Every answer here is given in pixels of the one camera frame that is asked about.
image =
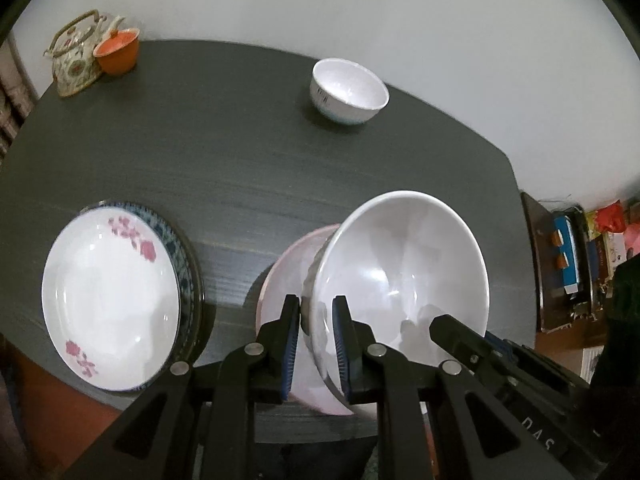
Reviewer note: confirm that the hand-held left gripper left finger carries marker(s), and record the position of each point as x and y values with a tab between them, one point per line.
290	360

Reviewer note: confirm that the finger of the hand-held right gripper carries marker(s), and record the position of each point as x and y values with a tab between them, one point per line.
496	344
455	337

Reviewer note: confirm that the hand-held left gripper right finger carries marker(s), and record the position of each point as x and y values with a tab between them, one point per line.
343	360

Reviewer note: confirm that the large pink bowl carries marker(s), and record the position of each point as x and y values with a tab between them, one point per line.
285	280

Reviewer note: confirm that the large blue patterned plate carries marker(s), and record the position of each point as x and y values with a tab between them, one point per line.
189	270

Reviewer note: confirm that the white plate with pink flowers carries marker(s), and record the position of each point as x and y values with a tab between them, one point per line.
110	300

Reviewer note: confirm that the dark wooden shelf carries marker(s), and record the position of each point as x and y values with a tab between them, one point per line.
545	280

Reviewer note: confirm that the blue box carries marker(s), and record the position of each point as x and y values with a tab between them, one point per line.
567	255

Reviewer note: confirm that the red packet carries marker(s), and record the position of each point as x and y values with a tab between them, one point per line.
610	217

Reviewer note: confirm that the small white bowl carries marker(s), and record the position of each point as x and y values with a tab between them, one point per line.
350	87

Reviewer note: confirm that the orange cup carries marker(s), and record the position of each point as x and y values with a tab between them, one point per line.
117	55

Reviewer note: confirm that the floral teapot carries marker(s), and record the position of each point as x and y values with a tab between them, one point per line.
75	67

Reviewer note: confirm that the beige curtain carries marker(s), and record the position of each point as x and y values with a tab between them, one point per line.
12	105

